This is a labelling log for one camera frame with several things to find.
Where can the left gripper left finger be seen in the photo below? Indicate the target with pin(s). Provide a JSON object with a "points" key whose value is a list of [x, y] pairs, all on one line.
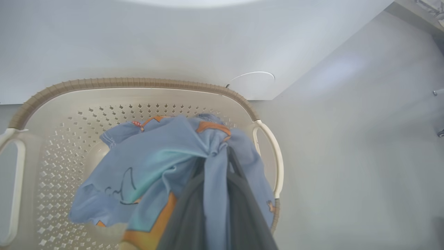
{"points": [[187, 222]]}

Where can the blue bear print garment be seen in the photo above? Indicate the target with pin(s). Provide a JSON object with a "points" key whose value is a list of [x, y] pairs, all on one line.
{"points": [[156, 156]]}

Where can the white washing machine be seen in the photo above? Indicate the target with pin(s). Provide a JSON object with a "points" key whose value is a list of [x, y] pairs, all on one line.
{"points": [[138, 41]]}

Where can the cream perforated laundry basket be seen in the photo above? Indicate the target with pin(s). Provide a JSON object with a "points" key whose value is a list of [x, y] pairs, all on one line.
{"points": [[69, 100]]}

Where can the round white filter cover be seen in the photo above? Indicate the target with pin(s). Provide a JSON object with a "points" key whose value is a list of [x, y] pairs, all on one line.
{"points": [[253, 86]]}

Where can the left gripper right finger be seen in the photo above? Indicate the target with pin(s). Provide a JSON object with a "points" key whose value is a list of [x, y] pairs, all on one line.
{"points": [[246, 215]]}

